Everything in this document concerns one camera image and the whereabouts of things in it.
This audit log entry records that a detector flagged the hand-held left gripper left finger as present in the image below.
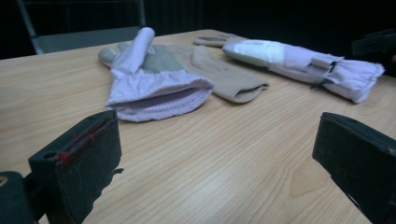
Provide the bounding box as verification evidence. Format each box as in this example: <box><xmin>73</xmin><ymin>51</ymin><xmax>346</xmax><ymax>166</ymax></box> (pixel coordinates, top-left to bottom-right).
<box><xmin>28</xmin><ymin>109</ymin><xmax>124</xmax><ymax>224</ymax></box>

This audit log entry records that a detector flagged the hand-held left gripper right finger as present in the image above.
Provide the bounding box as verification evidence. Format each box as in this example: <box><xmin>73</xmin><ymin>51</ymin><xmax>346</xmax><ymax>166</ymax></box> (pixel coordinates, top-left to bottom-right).
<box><xmin>312</xmin><ymin>111</ymin><xmax>396</xmax><ymax>224</ymax></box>

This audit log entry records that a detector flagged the purple white ski glove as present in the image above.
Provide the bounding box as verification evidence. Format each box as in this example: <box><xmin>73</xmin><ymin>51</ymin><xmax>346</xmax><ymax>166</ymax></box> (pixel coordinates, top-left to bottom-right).
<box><xmin>97</xmin><ymin>26</ymin><xmax>215</xmax><ymax>123</ymax></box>
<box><xmin>221</xmin><ymin>38</ymin><xmax>386</xmax><ymax>105</ymax></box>

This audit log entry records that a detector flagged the beige knit glove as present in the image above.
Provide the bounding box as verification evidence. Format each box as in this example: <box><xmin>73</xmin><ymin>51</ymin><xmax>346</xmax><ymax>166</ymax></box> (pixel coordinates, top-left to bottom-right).
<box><xmin>192</xmin><ymin>32</ymin><xmax>250</xmax><ymax>49</ymax></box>
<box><xmin>164</xmin><ymin>44</ymin><xmax>270</xmax><ymax>105</ymax></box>

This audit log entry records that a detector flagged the grey metal stand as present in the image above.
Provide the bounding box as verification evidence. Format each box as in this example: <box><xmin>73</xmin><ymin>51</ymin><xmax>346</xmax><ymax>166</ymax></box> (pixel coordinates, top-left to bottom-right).
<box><xmin>15</xmin><ymin>0</ymin><xmax>148</xmax><ymax>55</ymax></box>

